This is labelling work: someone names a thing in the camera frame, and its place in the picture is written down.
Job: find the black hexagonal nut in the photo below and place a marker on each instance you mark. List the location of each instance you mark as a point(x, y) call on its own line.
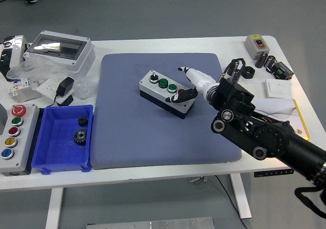
point(249, 74)

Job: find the black module with green terminal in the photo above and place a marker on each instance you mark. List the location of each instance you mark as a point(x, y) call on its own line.
point(282, 71)

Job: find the grey five-button control station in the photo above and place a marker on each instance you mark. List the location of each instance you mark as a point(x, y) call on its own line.
point(24, 137)

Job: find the yellow and white cardboard box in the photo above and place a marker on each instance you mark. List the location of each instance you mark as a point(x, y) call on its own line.
point(282, 109)

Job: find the small black bevel gear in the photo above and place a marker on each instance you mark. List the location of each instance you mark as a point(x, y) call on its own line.
point(82, 121)

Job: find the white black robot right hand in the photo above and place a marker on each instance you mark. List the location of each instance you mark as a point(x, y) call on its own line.
point(201, 81)

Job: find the blue-grey fabric mat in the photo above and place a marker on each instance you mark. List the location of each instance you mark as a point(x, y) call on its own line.
point(127, 142)

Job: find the clear plastic bag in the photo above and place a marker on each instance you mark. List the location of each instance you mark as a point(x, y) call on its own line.
point(45, 68)

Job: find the white table leg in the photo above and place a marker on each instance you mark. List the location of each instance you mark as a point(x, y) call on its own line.
point(54, 208)
point(242, 201)

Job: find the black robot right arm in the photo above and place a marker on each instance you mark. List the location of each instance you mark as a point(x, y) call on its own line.
point(275, 137)

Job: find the grey two-button switch box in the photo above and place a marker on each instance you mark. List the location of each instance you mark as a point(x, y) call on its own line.
point(250, 46)

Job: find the grey metal plate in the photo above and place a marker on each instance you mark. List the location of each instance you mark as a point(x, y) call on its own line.
point(152, 224)

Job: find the white wall switch plate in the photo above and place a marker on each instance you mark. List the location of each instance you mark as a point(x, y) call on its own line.
point(277, 87)

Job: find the white enclosure with clear window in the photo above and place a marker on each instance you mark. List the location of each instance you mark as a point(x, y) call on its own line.
point(84, 58)

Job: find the grey four-button control box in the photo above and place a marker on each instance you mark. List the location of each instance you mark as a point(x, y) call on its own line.
point(147, 85)

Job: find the white circuit breaker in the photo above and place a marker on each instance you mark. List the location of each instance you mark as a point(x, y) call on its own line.
point(21, 86)

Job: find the large black bevel gear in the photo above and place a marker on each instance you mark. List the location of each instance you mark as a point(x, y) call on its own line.
point(80, 136)

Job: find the blue plastic bin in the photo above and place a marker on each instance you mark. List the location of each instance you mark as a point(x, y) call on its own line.
point(61, 152)

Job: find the black desk height control panel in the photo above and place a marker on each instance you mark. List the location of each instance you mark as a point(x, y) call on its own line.
point(270, 173)

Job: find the metal bracket under table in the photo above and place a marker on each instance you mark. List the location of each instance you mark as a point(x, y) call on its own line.
point(197, 179)

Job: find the white wall socket plate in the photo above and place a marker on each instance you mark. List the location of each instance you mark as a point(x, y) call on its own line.
point(47, 87)

